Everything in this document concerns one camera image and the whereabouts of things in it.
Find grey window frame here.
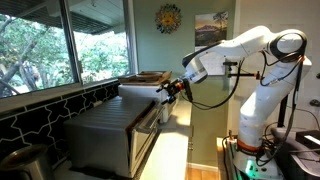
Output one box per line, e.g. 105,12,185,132
0,0,140,115

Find wall calendar paper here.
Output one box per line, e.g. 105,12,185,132
194,11,230,77

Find black box with white stripe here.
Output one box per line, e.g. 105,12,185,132
295,129,320,150

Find silver toaster oven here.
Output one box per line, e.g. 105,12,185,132
62,95,166,179

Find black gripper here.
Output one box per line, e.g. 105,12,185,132
155,78,185,106

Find metal pot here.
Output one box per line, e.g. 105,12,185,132
0,143,56,180

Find wooden serving tray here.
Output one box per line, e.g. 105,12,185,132
118,70,173,87

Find black camera stand pole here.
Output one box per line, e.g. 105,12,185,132
276,94,290,129

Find grey side table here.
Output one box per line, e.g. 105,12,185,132
271,127,320,178

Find sun wall decoration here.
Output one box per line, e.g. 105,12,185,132
154,3,183,35

